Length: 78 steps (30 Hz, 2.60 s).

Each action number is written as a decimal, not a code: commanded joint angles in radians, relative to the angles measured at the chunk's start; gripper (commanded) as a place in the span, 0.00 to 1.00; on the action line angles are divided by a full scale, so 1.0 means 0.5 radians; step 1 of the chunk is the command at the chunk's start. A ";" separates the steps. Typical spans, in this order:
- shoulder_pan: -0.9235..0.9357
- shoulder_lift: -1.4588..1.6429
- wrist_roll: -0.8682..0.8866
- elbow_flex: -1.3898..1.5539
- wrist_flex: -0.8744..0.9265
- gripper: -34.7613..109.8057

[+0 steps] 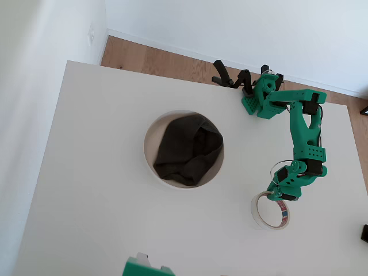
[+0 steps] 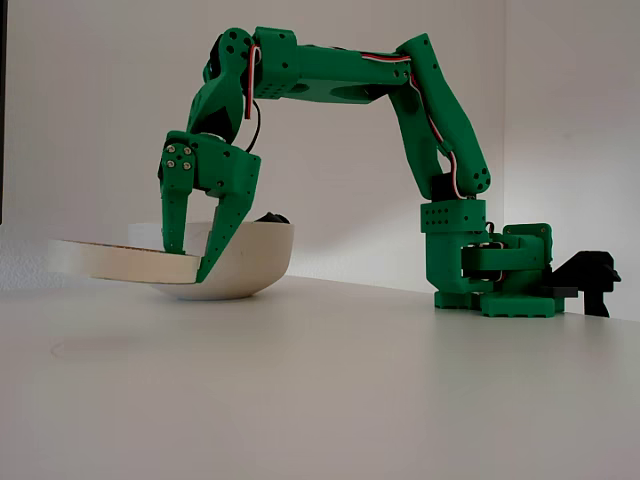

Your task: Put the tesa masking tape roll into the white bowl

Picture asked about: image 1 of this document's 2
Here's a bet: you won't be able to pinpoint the white masking tape roll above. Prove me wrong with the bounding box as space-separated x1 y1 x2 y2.
250 190 292 231

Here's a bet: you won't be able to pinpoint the white round bowl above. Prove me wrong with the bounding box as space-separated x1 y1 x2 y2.
143 109 225 191

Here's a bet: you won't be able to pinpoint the dark grey cloth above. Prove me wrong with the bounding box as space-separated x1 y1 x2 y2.
153 114 224 187

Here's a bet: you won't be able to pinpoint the white baseboard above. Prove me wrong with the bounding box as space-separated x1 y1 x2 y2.
97 28 368 100

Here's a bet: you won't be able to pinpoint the green printed part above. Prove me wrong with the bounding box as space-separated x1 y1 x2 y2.
122 256 176 276

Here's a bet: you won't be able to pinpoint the thin white wire loop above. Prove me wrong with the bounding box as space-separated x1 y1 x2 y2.
269 159 294 185

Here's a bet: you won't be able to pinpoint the black table clamp long handle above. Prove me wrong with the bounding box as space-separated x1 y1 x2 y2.
211 59 257 97

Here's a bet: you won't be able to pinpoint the white plastic bracket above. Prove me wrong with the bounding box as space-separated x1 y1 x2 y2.
135 252 152 267

